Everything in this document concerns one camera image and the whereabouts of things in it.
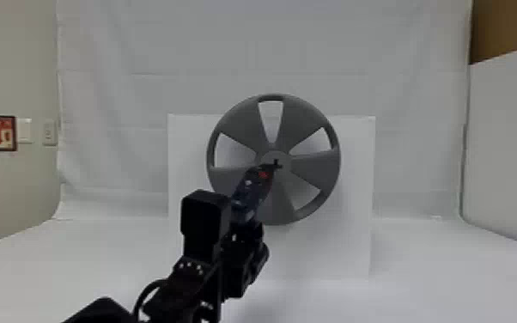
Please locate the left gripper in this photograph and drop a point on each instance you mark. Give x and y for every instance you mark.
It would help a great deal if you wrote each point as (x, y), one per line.
(242, 259)

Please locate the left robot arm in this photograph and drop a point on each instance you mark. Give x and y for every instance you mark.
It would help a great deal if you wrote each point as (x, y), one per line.
(182, 291)

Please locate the grey wheel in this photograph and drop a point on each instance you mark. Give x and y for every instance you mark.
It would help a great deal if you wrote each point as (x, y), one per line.
(245, 124)

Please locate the white panel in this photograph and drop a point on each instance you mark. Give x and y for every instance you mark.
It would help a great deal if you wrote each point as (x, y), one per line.
(508, 149)
(330, 243)

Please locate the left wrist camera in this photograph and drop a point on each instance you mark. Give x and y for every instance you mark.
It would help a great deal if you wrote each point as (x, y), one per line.
(204, 225)

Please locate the white wall switch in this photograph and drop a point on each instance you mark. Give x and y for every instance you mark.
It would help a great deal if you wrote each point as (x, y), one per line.
(24, 131)
(49, 132)

